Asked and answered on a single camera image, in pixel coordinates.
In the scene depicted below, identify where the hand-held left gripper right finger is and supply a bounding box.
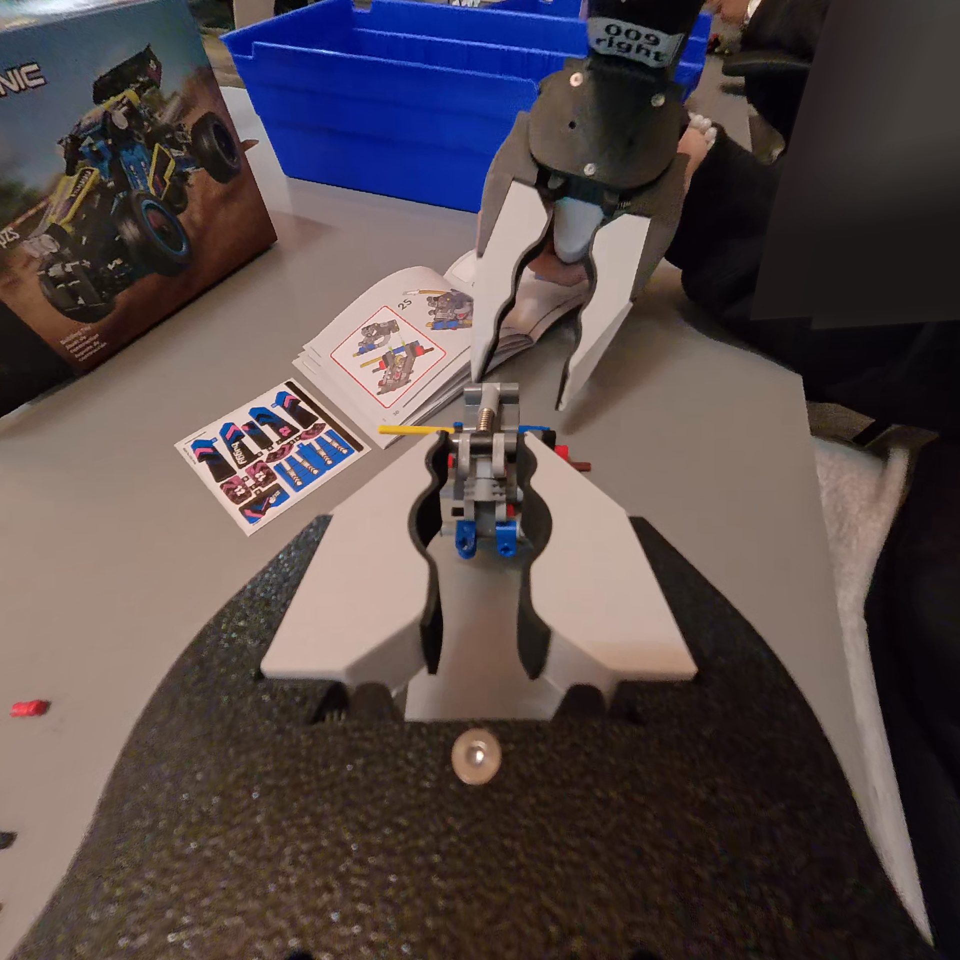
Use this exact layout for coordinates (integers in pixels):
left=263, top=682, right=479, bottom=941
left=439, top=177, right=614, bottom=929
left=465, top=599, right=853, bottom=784
left=516, top=431, right=699, bottom=723

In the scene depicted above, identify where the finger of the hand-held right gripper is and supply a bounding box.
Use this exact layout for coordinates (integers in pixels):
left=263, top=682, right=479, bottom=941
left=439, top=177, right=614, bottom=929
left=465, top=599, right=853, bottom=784
left=470, top=182, right=562, bottom=381
left=557, top=210, right=655, bottom=412

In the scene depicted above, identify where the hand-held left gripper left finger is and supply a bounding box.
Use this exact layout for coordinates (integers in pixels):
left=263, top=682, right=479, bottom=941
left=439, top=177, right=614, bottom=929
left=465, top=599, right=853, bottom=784
left=260, top=431, right=451, bottom=723

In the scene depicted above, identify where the lego instruction booklet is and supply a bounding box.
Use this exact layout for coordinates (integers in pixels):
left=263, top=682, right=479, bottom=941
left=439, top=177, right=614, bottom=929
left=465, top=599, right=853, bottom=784
left=292, top=251, right=594, bottom=450

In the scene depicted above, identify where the grey and blue lego assembly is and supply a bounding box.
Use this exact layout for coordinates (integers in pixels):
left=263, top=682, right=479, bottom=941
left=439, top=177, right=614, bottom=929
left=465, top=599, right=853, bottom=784
left=378, top=382, right=594, bottom=564

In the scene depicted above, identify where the person's right forearm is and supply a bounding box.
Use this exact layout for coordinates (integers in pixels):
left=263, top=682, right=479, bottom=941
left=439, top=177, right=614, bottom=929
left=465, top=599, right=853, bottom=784
left=663, top=131, right=783, bottom=325

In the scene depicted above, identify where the lego sticker sheet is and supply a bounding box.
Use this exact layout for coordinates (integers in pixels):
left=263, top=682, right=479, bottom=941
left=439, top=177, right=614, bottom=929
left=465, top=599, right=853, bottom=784
left=174, top=378, right=373, bottom=538

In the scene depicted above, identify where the lego set cardboard box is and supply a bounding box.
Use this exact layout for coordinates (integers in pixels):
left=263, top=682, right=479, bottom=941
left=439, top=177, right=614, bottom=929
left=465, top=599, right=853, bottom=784
left=0, top=0, right=279, bottom=419

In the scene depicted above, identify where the person's right hand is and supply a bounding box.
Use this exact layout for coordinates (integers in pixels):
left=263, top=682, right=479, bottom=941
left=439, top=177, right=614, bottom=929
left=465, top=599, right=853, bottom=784
left=525, top=135, right=715, bottom=292

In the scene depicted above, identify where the blue plastic bin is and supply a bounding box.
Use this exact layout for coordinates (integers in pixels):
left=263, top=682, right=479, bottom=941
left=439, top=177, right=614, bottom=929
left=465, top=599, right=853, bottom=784
left=221, top=0, right=714, bottom=205

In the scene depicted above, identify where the white fluffy cloth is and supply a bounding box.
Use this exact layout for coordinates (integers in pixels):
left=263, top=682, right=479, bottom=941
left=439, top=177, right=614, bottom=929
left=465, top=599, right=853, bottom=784
left=812, top=433, right=935, bottom=909

